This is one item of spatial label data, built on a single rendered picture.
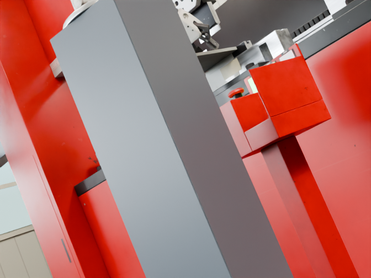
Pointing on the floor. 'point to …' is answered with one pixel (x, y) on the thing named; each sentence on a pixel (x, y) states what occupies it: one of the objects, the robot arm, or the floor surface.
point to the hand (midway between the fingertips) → (207, 49)
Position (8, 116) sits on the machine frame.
